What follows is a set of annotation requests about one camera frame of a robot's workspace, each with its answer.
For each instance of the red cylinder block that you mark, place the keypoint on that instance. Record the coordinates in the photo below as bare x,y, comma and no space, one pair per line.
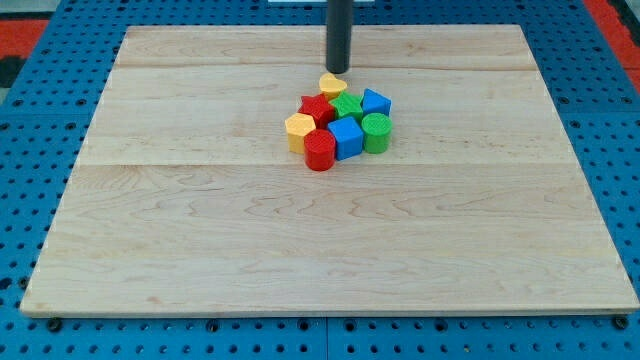
319,150

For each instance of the blue cube block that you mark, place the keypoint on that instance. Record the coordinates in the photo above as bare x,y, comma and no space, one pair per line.
349,137

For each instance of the yellow hexagon block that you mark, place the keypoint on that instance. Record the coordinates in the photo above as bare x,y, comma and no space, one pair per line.
297,126

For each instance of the red star block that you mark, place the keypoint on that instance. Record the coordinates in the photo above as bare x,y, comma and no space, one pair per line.
319,108

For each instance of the green cylinder block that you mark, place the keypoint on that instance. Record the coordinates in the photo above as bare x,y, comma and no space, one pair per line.
377,129

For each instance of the green star block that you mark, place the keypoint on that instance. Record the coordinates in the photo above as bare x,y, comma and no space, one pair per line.
348,105

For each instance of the blue triangle block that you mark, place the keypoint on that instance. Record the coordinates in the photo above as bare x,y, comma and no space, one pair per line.
374,102

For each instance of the yellow heart block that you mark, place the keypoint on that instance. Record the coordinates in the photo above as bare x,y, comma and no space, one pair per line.
331,86

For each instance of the light wooden board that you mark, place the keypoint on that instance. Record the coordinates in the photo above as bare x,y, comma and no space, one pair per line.
184,200

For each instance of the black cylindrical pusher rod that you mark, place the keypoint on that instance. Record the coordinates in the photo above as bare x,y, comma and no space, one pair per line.
339,20

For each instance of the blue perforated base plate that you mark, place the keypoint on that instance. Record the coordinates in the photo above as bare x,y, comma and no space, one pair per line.
47,111

